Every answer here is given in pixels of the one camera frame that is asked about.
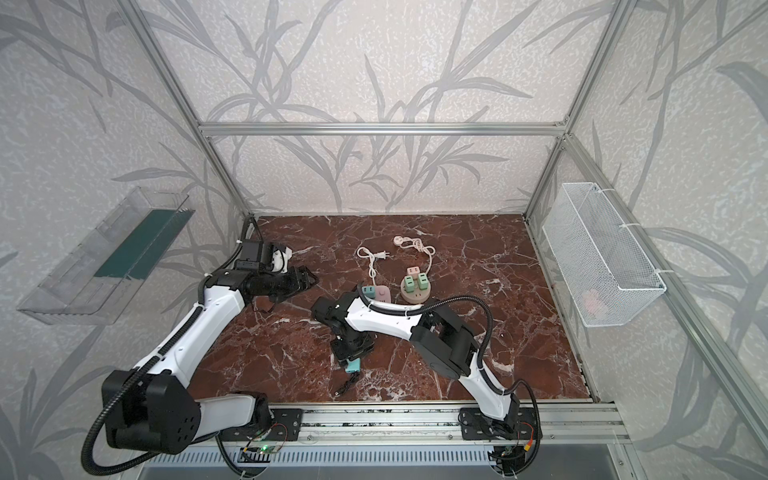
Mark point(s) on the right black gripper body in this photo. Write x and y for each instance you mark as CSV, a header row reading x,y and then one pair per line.
x,y
351,354

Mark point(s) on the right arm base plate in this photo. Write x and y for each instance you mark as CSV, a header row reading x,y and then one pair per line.
x,y
521,424

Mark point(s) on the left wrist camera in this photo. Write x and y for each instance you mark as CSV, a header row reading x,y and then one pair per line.
x,y
263,257

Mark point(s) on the pink square power strip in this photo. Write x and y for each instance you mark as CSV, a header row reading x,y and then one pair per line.
x,y
383,294

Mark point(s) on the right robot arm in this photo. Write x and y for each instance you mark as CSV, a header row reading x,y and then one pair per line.
x,y
446,344

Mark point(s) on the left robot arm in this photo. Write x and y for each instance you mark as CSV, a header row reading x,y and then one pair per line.
x,y
148,409

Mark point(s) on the aluminium front rail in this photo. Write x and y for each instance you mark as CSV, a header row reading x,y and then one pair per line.
x,y
430,423

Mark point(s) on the beige round power strip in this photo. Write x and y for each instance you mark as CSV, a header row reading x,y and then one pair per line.
x,y
418,297

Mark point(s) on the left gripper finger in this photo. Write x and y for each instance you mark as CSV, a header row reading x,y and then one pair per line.
x,y
301,287
306,276

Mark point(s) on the clear plastic wall shelf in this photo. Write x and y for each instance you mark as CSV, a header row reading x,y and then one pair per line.
x,y
94,284

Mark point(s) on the white wire mesh basket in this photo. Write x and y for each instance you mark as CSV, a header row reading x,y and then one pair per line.
x,y
609,276

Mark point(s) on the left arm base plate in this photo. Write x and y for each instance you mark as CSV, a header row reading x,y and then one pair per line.
x,y
285,425

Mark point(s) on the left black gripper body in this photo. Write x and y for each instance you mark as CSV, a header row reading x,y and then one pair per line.
x,y
283,282

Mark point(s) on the green plug adapter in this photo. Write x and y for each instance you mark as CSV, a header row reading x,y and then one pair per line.
x,y
423,281
408,284

